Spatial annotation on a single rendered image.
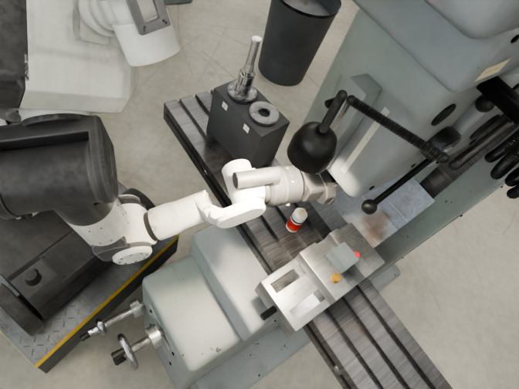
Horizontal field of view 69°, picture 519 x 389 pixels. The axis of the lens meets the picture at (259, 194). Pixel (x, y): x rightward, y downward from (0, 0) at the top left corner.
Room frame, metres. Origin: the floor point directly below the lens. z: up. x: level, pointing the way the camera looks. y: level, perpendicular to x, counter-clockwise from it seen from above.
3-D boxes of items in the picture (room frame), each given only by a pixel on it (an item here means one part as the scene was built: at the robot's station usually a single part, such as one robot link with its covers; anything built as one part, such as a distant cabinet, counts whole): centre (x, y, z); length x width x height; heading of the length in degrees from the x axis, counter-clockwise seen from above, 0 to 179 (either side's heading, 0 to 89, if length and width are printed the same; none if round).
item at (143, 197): (0.68, 0.41, 0.50); 0.20 x 0.05 x 0.20; 73
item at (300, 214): (0.63, -0.13, 0.98); 0.04 x 0.04 x 0.11
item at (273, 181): (0.49, 0.02, 1.24); 0.11 x 0.11 x 0.11; 40
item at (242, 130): (0.84, 0.13, 1.03); 0.22 x 0.12 x 0.20; 62
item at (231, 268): (0.61, -0.14, 0.79); 0.50 x 0.35 x 0.12; 144
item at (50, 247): (0.50, 0.72, 0.59); 0.64 x 0.52 x 0.33; 73
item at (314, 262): (0.48, -0.24, 1.02); 0.15 x 0.06 x 0.04; 57
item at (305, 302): (0.50, -0.25, 0.98); 0.35 x 0.15 x 0.11; 147
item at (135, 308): (0.26, 0.28, 0.51); 0.22 x 0.06 x 0.06; 144
